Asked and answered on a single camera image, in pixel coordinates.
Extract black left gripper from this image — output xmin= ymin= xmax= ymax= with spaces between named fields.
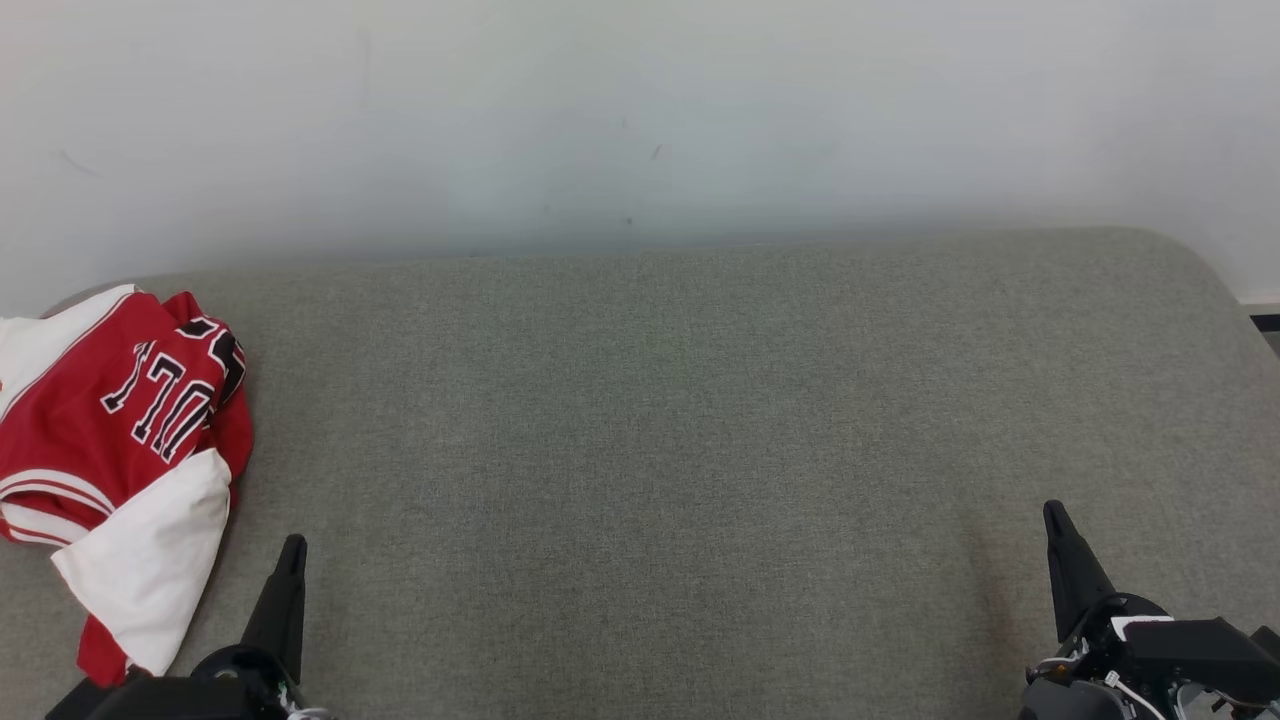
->
xmin=190 ymin=534 xmax=336 ymax=720

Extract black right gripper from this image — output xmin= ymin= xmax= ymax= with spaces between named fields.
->
xmin=1040 ymin=500 xmax=1167 ymax=683

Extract red white Bulls jersey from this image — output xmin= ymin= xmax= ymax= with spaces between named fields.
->
xmin=0 ymin=284 xmax=254 ymax=687

